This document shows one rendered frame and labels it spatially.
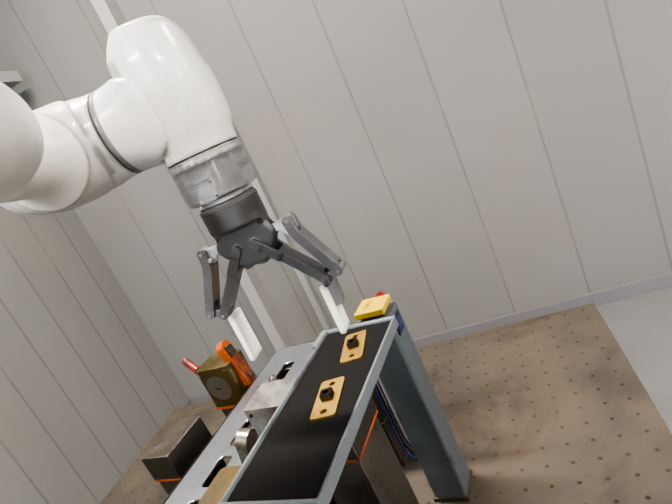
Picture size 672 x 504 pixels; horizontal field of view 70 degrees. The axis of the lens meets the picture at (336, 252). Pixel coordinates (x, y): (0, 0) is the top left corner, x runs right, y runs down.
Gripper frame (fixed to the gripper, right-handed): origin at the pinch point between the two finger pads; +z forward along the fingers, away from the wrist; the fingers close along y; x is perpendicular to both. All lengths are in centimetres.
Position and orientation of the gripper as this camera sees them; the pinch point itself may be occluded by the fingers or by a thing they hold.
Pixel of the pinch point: (296, 335)
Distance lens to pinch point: 64.7
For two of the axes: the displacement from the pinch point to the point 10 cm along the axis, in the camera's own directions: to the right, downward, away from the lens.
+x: 1.8, -3.5, 9.2
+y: 9.0, -3.2, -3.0
